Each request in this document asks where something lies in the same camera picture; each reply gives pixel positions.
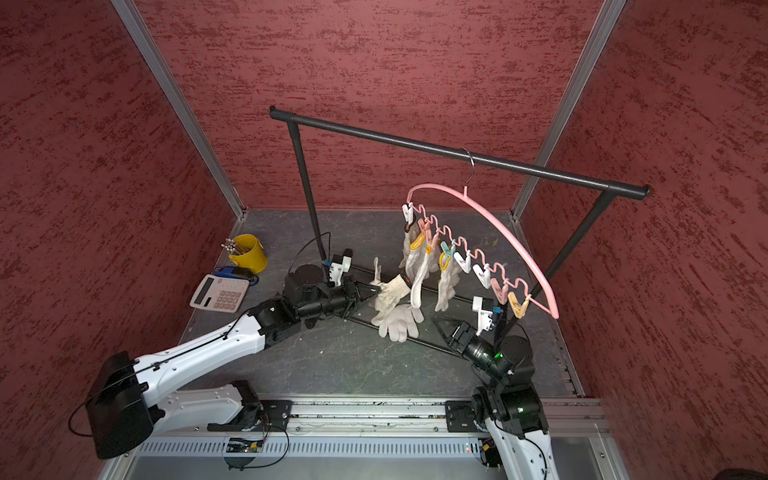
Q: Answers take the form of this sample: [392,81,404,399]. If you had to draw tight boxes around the pink clip hanger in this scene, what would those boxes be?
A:
[401,182,561,320]

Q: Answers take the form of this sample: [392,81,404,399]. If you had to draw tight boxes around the left controller board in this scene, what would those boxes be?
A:
[226,438,265,454]

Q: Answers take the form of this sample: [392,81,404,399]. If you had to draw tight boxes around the yellow cup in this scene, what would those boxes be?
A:
[222,234,268,274]

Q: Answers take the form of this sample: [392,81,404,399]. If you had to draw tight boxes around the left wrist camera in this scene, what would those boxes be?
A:
[324,248,353,287]

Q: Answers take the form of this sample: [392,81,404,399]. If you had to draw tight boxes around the pink calculator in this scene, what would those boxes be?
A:
[189,274,250,313]

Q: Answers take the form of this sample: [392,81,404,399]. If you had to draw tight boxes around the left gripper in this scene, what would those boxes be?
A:
[298,275,382,319]

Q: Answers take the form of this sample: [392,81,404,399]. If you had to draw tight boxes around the controller board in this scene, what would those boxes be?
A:
[226,438,265,454]
[479,437,502,468]

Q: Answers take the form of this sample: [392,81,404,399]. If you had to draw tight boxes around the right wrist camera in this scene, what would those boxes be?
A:
[472,296,502,336]

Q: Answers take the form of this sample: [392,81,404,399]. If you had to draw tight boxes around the white work glove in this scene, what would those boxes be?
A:
[405,228,437,309]

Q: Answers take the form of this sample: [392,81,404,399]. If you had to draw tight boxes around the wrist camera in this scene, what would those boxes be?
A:
[324,248,353,287]
[472,296,502,336]

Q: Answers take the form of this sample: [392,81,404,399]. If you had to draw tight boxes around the black clothes rack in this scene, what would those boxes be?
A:
[269,105,651,320]

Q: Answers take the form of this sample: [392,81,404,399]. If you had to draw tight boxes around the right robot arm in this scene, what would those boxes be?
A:
[434,317,559,479]

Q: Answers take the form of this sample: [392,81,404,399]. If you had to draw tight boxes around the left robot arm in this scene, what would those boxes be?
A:
[82,264,382,460]

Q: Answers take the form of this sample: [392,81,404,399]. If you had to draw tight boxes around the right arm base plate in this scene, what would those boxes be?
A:
[444,400,527,434]

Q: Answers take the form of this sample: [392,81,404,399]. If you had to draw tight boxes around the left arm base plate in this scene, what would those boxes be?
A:
[207,400,294,434]

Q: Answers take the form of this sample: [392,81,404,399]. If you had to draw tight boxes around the right controller board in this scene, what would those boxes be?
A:
[479,437,502,468]

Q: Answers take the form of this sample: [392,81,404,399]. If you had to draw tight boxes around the blue stapler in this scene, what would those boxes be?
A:
[212,266,259,286]

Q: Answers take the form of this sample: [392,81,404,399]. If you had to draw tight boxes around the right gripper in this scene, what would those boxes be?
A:
[429,315,507,383]

